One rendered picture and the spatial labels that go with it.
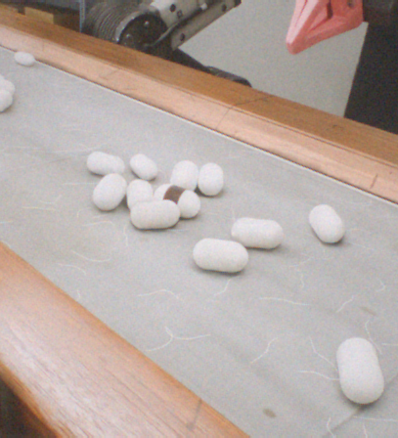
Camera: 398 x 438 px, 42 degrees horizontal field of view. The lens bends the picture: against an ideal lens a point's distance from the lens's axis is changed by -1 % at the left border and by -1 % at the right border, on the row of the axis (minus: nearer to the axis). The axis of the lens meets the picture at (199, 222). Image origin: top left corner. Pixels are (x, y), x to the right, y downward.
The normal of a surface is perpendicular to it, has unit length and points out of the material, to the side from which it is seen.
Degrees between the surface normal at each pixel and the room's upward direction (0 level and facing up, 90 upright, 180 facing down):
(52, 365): 0
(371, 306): 0
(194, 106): 45
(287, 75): 90
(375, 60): 86
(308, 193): 0
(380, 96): 86
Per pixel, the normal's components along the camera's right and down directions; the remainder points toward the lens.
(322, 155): -0.40, -0.40
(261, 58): -0.64, 0.32
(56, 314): 0.11, -0.87
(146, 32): 0.65, 0.43
